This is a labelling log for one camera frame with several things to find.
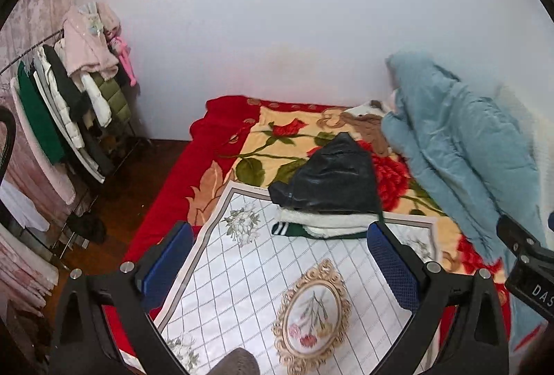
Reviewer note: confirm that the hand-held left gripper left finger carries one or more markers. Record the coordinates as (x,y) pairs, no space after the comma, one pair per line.
(166,267)

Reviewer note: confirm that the white cloth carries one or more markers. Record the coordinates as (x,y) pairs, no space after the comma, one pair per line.
(21,206)

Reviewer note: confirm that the olive puffer vest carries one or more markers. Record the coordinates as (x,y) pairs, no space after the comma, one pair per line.
(116,98)

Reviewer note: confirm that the red floral blanket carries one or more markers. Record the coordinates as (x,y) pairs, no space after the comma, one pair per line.
(173,193)

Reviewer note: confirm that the white fluffy folded sweater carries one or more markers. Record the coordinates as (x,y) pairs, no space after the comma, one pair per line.
(329,220)

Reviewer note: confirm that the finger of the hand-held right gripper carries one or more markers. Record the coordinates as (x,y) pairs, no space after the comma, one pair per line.
(515,234)
(551,221)

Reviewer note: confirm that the stack of pink cloth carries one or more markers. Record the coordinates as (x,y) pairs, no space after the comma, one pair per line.
(26,267)

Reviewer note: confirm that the black leather jacket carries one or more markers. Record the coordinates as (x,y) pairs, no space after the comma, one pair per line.
(333,180)

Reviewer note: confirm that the black hanging garment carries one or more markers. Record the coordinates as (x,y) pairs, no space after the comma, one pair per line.
(67,85)

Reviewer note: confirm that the green folded garment white stripes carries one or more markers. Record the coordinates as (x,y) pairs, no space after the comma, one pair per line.
(298,230)

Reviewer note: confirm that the person's legs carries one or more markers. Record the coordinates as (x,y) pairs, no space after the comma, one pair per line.
(236,363)

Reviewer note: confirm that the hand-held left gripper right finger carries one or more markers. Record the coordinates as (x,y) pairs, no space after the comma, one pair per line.
(391,267)

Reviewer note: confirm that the white puffer jacket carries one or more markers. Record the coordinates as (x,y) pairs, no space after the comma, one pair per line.
(58,107)

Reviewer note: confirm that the pink fluffy coat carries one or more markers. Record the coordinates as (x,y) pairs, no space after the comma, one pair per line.
(88,42)

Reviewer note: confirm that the blue duvet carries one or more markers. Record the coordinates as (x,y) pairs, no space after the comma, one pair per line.
(454,141)

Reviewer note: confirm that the white textured bedding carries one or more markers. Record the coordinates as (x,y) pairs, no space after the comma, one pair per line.
(541,141)

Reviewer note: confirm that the pink plush toy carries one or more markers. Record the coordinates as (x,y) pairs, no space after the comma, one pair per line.
(125,59)

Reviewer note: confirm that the pale pink fleece garment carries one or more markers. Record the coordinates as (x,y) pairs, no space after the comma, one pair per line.
(43,169)

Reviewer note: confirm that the green hanging garment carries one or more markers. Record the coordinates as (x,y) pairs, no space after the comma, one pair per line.
(37,115)

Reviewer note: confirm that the brown cloth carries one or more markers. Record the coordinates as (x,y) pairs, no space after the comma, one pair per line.
(368,128)

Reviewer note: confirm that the metal clothes rack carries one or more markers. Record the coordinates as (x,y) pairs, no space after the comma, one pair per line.
(86,184)

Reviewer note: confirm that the black shoes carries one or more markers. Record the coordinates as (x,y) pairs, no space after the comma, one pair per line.
(86,228)

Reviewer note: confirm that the black curved chair frame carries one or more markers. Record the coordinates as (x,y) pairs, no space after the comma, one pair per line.
(9,133)

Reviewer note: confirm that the white diamond pattern mat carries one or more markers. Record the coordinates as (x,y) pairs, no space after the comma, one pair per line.
(242,271)

